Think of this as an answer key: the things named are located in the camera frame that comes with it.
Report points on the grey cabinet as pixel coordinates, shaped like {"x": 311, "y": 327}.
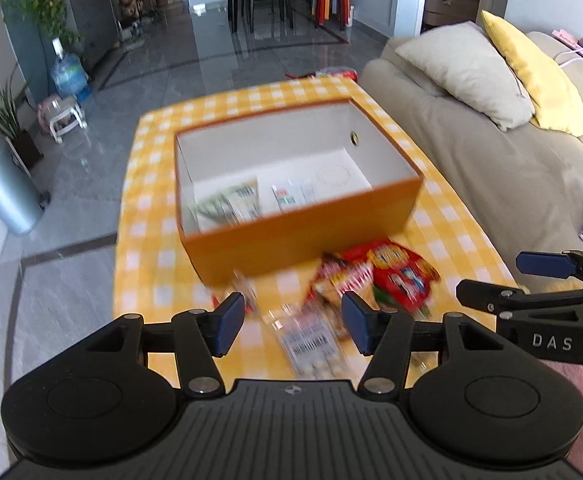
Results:
{"x": 91, "y": 25}

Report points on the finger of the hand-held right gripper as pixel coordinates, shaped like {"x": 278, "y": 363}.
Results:
{"x": 501, "y": 297}
{"x": 541, "y": 264}

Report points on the cluttered metal rack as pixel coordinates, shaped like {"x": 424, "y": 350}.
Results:
{"x": 134, "y": 10}

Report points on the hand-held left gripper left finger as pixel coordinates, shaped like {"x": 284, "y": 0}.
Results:
{"x": 229, "y": 322}

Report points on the large red snack packet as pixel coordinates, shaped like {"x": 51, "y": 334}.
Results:
{"x": 401, "y": 275}

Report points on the clear snack packet with label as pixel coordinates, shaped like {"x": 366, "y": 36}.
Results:
{"x": 306, "y": 345}

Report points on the grey metal trash can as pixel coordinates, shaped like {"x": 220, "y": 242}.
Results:
{"x": 6, "y": 195}

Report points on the trailing green plant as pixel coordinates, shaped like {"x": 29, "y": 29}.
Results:
{"x": 46, "y": 0}

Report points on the pink items on sofa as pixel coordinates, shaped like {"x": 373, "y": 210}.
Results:
{"x": 579, "y": 45}

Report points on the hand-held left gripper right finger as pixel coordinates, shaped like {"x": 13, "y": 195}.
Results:
{"x": 355, "y": 322}

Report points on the yellow pillow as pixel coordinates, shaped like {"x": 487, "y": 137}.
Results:
{"x": 546, "y": 80}

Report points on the red bag behind table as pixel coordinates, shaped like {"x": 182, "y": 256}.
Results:
{"x": 341, "y": 74}

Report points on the red and white snack packet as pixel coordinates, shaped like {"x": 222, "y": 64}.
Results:
{"x": 341, "y": 275}

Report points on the small white floor object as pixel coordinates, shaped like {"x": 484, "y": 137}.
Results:
{"x": 199, "y": 9}

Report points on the beige sofa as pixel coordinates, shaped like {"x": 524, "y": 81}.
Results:
{"x": 496, "y": 175}

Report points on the white green print snack packet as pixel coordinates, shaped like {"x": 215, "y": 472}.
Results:
{"x": 286, "y": 197}

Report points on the orange cardboard box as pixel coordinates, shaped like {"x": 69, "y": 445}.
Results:
{"x": 296, "y": 245}

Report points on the blue water bottle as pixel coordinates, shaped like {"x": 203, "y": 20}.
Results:
{"x": 68, "y": 77}

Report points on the beige pillow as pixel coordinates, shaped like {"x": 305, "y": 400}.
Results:
{"x": 461, "y": 70}

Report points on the potted plant with long leaves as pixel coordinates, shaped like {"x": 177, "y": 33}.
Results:
{"x": 23, "y": 147}

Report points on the small white stool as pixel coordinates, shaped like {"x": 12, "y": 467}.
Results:
{"x": 63, "y": 110}

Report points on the small clear candy packet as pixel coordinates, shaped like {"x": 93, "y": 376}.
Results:
{"x": 244, "y": 290}

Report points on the yellow checkered tablecloth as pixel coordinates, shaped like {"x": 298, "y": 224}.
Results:
{"x": 441, "y": 220}

